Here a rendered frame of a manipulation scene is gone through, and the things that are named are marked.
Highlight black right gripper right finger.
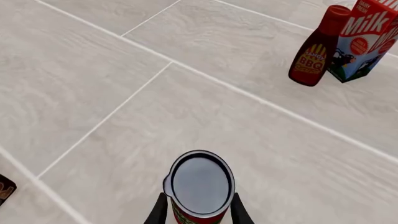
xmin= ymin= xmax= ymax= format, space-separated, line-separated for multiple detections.
xmin=230 ymin=192 xmax=256 ymax=224

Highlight red and white milk carton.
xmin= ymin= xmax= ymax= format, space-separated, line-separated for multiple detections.
xmin=326 ymin=0 xmax=398 ymax=84

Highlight red BBQ sauce bottle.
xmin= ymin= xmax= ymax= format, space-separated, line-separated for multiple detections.
xmin=288 ymin=4 xmax=352 ymax=88

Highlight dark brown printed box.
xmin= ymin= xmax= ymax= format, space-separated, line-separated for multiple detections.
xmin=0 ymin=174 xmax=17 ymax=207

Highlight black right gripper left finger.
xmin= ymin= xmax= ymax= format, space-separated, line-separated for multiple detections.
xmin=144 ymin=192 xmax=169 ymax=224

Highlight red tin with silver lid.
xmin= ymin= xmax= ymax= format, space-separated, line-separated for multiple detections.
xmin=161 ymin=149 xmax=236 ymax=224

